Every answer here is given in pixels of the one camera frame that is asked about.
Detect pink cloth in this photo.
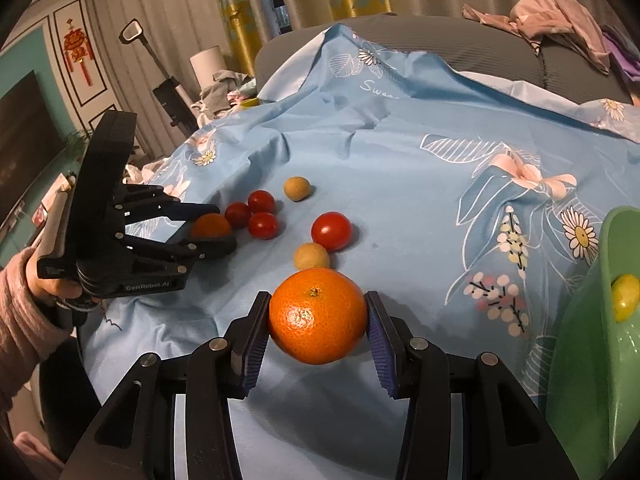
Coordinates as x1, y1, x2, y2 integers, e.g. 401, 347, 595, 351
12, 432, 66, 480

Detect purple cloth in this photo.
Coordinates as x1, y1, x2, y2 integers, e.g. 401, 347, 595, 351
602, 25, 640, 86

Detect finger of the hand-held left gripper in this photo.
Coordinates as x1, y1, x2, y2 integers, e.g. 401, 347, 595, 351
107, 184, 222, 226
114, 227, 238, 273

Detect blue floral blanket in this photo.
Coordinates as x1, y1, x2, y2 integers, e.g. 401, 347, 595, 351
82, 22, 640, 480

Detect black stick vacuum cleaner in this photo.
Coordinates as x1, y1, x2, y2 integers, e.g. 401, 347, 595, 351
118, 18, 198, 133

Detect green bowl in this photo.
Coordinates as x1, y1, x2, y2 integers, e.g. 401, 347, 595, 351
545, 205, 640, 466

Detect person's left hand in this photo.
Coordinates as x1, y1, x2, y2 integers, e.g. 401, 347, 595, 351
30, 272, 96, 311

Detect green potted plant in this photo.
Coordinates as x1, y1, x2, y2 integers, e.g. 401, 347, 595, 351
65, 129, 93, 161

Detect tan longan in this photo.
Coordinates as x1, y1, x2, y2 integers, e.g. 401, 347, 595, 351
293, 242, 331, 272
284, 176, 312, 202

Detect pile of clothes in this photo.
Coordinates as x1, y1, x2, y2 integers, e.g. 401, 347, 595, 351
192, 70, 258, 126

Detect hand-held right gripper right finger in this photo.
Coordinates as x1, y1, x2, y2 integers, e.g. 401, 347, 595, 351
364, 290, 581, 480

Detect pink clothing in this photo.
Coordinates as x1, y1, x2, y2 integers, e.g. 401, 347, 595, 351
462, 0, 613, 73

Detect large red tomato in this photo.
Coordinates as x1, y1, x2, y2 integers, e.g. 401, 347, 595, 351
311, 211, 352, 252

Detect black television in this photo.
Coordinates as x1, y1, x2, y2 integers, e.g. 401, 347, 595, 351
0, 70, 68, 231

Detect large orange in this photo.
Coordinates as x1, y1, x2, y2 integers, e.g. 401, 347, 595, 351
268, 268, 369, 365

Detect yellow cherry tomato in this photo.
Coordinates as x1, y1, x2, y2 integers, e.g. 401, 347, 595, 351
611, 273, 640, 323

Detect person's left forearm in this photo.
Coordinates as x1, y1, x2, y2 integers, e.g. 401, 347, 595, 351
0, 247, 76, 411

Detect grey sofa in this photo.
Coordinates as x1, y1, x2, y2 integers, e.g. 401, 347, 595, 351
255, 12, 633, 106

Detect white cylinder lamp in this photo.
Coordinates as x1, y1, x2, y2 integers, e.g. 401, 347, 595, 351
190, 46, 228, 92

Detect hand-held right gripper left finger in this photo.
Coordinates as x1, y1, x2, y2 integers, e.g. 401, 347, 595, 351
60, 290, 273, 480

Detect red knot wall ornament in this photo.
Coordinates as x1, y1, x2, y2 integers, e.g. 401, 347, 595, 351
62, 19, 96, 86

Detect red cherry tomato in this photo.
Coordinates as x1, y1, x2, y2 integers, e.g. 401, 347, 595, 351
224, 202, 252, 229
247, 190, 276, 214
248, 212, 279, 239

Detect small orange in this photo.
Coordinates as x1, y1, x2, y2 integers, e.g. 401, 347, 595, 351
190, 213, 233, 240

